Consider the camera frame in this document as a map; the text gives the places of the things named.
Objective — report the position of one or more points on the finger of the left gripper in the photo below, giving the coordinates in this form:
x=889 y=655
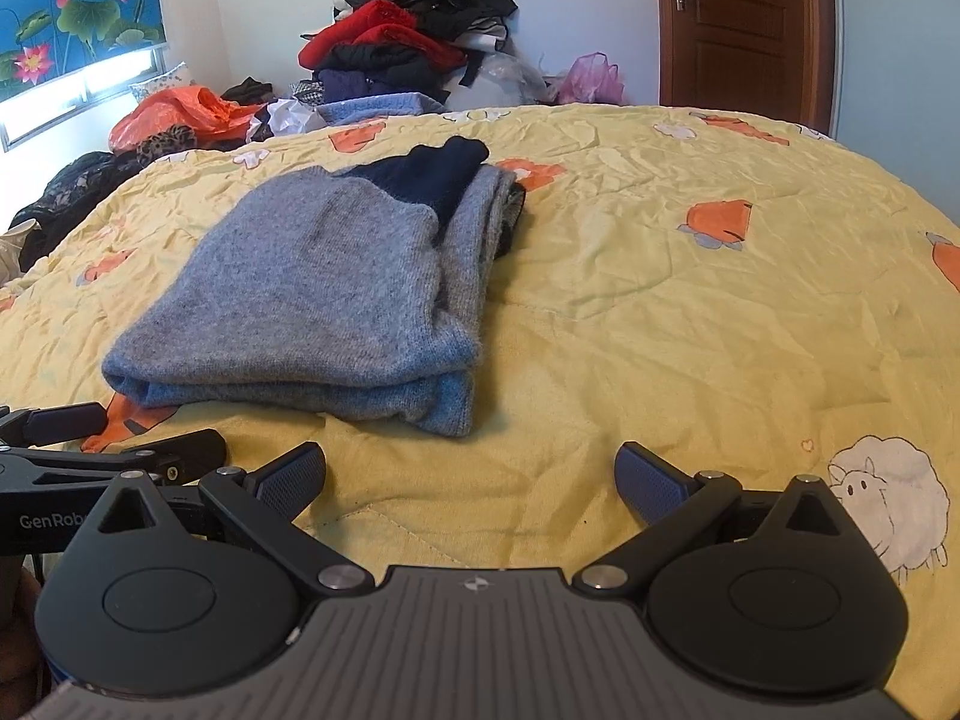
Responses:
x=176 y=460
x=36 y=428

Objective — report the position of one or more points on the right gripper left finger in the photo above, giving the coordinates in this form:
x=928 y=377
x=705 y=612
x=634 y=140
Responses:
x=259 y=509

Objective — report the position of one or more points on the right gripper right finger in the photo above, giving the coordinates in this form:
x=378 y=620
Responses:
x=676 y=510

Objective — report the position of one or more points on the grey sequin sweater navy sleeves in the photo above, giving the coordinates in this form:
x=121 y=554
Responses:
x=356 y=293

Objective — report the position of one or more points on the navy dark clothes in pile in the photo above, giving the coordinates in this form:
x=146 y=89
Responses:
x=349 y=72

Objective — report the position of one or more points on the yellow carrot print quilt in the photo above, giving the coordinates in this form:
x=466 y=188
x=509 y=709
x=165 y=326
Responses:
x=732 y=292

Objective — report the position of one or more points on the dark floral garment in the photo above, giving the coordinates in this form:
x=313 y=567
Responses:
x=69 y=197

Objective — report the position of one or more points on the leopard print garment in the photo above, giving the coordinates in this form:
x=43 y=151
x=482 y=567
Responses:
x=175 y=139

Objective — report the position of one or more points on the orange plastic bag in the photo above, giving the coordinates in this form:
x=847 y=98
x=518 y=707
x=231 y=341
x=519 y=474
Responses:
x=211 y=118

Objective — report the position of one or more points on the white crumpled cloth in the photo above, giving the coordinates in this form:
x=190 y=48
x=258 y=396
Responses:
x=283 y=118

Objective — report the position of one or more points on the light blue knit garment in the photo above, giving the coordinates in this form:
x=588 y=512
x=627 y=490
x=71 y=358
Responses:
x=352 y=111

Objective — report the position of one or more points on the lotus painting poster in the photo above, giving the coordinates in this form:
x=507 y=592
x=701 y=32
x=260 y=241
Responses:
x=45 y=39

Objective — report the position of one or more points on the pink plastic bag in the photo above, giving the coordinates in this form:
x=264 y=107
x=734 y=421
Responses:
x=592 y=79

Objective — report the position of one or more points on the grey plastic bag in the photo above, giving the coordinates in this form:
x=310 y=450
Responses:
x=495 y=80

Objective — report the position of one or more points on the brown wooden door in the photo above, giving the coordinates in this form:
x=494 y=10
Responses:
x=769 y=57

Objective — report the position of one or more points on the red garment on pile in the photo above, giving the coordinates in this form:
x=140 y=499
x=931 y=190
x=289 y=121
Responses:
x=378 y=23

